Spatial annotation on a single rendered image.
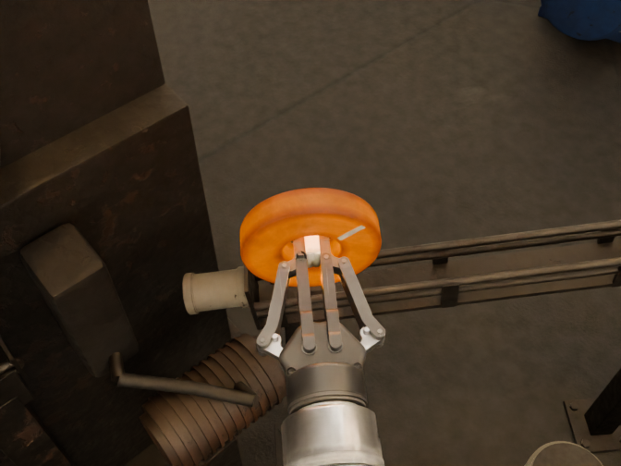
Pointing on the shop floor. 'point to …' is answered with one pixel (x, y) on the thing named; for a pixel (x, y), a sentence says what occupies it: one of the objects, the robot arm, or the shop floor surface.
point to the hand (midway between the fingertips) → (310, 233)
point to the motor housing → (218, 371)
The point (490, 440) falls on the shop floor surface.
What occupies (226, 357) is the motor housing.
